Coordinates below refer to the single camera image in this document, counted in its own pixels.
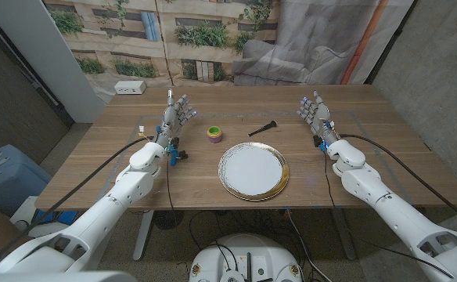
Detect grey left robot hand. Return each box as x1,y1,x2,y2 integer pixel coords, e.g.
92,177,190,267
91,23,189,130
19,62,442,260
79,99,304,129
153,89,198,152

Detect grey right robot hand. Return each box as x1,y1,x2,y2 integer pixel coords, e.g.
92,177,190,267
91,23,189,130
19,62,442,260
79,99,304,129
295,89,341,146

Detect black makeup brush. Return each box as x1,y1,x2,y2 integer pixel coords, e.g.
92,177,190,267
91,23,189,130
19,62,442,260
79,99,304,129
247,119,279,138

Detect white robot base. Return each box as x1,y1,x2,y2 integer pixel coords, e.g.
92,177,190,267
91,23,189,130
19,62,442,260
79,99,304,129
188,233,304,282

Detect stacked colourful toy cups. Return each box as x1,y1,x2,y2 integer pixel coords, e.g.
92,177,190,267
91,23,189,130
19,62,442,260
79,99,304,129
207,125,224,144

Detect white plate with gold rim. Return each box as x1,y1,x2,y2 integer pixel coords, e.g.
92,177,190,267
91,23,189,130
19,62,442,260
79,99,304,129
218,141,290,202

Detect white power strip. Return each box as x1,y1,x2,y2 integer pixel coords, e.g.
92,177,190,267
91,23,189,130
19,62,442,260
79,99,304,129
113,80,147,96

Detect printed fabric backdrop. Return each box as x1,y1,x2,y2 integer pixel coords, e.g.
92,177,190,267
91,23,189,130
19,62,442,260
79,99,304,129
42,0,416,105

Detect black round floor disc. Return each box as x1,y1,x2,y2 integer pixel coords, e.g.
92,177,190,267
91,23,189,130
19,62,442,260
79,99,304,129
153,210,185,231

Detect white table leg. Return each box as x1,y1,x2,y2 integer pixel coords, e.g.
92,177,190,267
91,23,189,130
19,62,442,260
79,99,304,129
332,208,357,262
132,210,155,262

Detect blue storage bin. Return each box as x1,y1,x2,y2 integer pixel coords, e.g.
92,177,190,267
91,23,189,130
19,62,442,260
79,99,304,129
0,143,53,216

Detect white floor box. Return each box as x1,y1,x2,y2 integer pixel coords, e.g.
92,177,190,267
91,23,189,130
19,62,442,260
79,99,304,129
9,195,40,232

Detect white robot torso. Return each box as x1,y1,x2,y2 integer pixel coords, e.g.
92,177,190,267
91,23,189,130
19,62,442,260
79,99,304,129
0,258,138,282

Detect blue black right wrist camera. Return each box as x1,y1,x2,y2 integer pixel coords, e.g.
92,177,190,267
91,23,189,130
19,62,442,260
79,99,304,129
313,135,328,153

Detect blue black wrist camera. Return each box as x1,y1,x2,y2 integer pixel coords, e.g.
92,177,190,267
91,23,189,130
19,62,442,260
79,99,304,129
167,136,189,167
313,135,328,153

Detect blue black left wrist camera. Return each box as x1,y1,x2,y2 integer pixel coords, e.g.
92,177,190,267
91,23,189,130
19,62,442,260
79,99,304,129
167,136,189,167

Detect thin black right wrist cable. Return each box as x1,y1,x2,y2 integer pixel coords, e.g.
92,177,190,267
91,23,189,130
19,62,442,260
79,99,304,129
323,150,455,279

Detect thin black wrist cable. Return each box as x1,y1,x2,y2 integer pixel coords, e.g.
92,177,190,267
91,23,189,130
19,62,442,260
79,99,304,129
323,150,455,279
166,155,178,226

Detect thin black left wrist cable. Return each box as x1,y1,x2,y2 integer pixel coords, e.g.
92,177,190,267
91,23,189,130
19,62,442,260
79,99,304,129
166,155,178,226

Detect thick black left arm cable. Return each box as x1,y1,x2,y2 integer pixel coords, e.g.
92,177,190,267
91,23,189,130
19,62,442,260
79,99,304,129
0,136,154,267

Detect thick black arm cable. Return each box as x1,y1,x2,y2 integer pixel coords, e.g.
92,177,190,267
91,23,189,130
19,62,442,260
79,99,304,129
338,133,457,230
0,136,154,267

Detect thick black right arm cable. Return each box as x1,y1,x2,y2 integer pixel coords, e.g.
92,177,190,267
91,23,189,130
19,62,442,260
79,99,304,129
338,133,457,230

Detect grey floor cable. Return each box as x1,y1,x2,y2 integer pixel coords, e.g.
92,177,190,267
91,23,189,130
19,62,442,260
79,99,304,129
286,208,333,282

